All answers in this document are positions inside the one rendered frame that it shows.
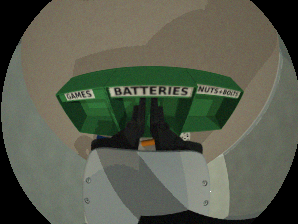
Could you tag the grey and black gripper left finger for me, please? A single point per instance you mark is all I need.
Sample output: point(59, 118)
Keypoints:
point(126, 138)

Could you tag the green bin labelled batteries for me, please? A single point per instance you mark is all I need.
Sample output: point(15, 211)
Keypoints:
point(174, 87)

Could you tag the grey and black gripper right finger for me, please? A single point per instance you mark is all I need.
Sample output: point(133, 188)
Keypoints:
point(165, 139)

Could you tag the white domino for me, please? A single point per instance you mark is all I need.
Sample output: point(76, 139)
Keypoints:
point(185, 136)

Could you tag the orange aa battery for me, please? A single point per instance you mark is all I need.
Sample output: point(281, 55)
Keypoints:
point(147, 142)

